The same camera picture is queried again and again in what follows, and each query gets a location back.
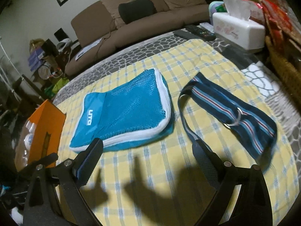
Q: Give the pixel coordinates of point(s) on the wicker basket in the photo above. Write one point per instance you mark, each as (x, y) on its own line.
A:
(284, 61)

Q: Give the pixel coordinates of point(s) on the round printed fan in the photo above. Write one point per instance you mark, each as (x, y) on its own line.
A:
(44, 71)

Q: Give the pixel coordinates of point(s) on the white fringed patterned cloth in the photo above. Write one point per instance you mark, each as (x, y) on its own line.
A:
(258, 77)

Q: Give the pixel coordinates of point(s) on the white papers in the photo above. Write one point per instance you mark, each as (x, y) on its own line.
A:
(88, 47)

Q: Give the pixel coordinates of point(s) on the white pill bottle blue label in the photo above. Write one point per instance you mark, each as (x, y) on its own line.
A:
(29, 139)

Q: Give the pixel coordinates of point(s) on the green bag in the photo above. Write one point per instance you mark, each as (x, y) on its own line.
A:
(57, 85)

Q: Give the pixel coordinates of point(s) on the blue mesh pouch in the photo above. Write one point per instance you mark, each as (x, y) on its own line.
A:
(124, 113)

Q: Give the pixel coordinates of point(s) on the brown sofa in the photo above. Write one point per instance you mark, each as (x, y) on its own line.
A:
(141, 28)

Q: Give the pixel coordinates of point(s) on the black remote control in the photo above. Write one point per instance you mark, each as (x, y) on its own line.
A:
(185, 34)
(201, 32)

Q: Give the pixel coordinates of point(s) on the white headset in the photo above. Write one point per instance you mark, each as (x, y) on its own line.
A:
(63, 43)

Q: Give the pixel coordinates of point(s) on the dark cushion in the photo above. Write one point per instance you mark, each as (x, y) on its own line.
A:
(136, 9)

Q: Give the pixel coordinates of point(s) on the pile of snack packets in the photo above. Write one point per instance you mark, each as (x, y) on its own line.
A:
(270, 7)

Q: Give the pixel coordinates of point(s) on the white metal rack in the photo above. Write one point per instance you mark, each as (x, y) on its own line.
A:
(7, 63)

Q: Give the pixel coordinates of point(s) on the pastel green round container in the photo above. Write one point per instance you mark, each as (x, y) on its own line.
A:
(217, 8)

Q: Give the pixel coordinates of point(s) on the white tissue box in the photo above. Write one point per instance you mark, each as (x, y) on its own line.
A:
(237, 31)

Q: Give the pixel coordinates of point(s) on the orange cardboard box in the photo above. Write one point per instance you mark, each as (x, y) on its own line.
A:
(44, 122)

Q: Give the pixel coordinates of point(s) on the navy striped belt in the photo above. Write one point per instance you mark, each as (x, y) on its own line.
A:
(235, 113)

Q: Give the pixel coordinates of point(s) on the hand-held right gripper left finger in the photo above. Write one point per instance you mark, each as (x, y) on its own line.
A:
(85, 167)

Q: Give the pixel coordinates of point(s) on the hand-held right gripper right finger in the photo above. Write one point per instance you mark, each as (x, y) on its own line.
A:
(204, 161)

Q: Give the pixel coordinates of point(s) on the yellow plaid cloth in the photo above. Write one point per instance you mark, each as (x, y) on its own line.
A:
(152, 181)

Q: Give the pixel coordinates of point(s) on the black speaker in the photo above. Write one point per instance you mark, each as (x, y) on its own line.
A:
(61, 34)

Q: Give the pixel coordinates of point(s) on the white remote control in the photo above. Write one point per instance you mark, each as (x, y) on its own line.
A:
(207, 26)

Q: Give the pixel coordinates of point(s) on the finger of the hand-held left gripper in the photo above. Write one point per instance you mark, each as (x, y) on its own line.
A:
(48, 158)

